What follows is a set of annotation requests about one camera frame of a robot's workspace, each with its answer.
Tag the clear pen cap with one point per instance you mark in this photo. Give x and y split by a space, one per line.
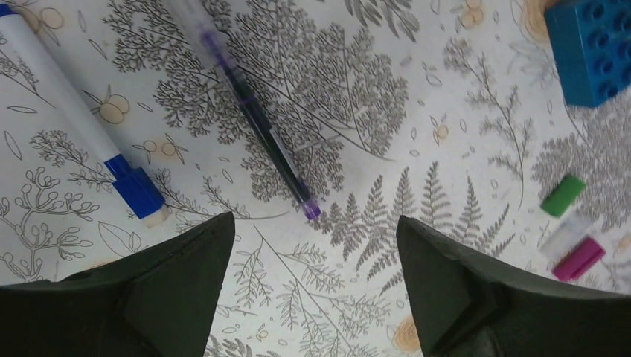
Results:
566 237

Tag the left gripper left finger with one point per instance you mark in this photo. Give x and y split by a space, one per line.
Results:
160 301

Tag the purple gel pen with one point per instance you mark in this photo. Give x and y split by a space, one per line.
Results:
209 44

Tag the green pen cap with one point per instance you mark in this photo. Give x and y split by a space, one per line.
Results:
562 197

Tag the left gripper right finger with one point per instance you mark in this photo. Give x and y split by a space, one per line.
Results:
466 303

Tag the floral patterned table mat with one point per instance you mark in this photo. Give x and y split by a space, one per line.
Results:
450 112

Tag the magenta pen cap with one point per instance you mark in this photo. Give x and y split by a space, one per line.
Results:
579 261

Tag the blue grey toy brick block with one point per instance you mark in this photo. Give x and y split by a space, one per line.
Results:
590 41

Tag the small blue capped pen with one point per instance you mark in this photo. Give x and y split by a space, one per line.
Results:
133 184

